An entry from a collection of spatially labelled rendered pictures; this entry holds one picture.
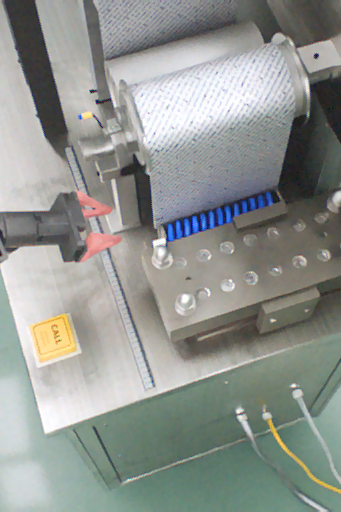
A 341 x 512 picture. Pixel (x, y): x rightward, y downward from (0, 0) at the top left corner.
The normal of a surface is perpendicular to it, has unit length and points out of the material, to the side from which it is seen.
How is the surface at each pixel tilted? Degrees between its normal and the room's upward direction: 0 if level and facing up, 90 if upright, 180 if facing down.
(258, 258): 0
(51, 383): 0
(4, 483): 0
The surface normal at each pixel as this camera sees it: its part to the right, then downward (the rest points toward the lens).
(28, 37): 0.33, 0.86
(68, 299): -0.02, -0.41
